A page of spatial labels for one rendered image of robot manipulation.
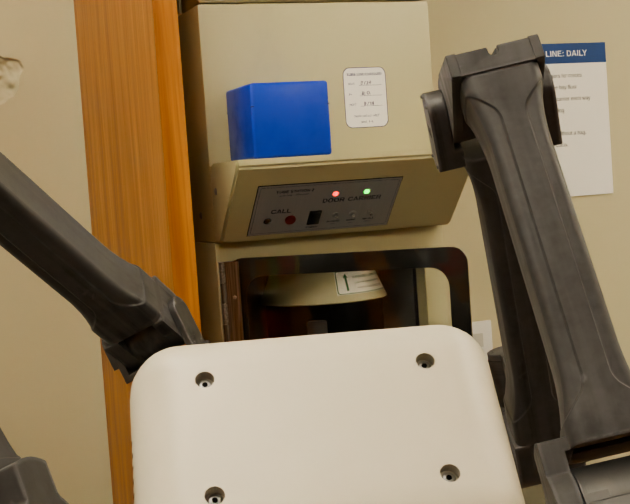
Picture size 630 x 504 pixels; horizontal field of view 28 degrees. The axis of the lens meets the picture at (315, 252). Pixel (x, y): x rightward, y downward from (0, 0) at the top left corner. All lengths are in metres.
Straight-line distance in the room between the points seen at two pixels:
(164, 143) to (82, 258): 0.38
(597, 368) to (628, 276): 1.49
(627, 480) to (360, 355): 0.24
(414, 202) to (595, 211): 0.77
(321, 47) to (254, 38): 0.09
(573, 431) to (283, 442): 0.27
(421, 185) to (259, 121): 0.24
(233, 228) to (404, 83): 0.32
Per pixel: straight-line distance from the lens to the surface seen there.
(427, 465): 0.67
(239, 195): 1.51
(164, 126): 1.48
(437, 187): 1.62
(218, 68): 1.60
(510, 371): 1.21
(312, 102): 1.52
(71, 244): 1.12
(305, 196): 1.54
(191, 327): 1.24
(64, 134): 1.99
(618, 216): 2.37
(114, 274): 1.17
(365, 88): 1.67
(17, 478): 0.82
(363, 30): 1.67
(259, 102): 1.50
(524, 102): 0.98
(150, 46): 1.51
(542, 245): 0.93
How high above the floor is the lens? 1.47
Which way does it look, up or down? 3 degrees down
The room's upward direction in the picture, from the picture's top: 4 degrees counter-clockwise
